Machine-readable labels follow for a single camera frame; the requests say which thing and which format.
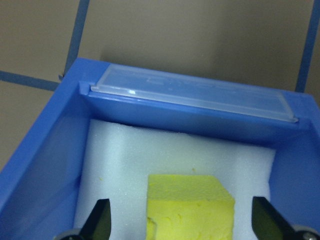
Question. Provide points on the yellow foam block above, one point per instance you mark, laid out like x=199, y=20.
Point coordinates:
x=190, y=212

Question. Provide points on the clear plastic label holder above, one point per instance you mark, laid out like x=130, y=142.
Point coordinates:
x=187, y=92

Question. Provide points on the white foam pad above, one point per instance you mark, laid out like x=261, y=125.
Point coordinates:
x=120, y=155

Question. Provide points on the blue plastic storage bin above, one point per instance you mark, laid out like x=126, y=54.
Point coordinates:
x=37, y=150

